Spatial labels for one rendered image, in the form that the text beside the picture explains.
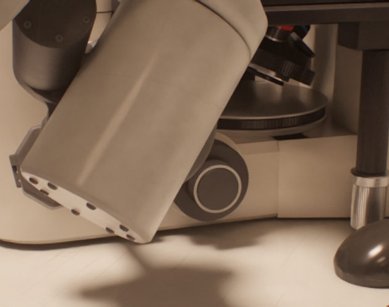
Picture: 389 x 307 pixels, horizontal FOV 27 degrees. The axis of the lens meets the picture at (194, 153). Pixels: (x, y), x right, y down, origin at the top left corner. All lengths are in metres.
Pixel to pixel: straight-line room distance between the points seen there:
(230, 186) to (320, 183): 0.10
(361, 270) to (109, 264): 0.19
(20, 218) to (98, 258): 0.07
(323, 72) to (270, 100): 0.08
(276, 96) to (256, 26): 0.41
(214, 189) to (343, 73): 0.18
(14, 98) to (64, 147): 0.29
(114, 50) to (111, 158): 0.05
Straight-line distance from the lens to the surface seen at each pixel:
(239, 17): 0.35
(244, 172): 0.64
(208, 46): 0.34
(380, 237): 0.60
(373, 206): 0.66
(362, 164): 0.65
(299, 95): 0.77
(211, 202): 0.62
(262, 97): 0.76
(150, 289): 0.58
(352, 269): 0.59
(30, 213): 0.64
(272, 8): 0.55
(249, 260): 0.63
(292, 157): 0.68
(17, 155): 0.53
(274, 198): 0.69
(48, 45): 0.33
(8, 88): 0.62
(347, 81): 0.72
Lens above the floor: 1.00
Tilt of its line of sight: 16 degrees down
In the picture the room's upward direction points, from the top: straight up
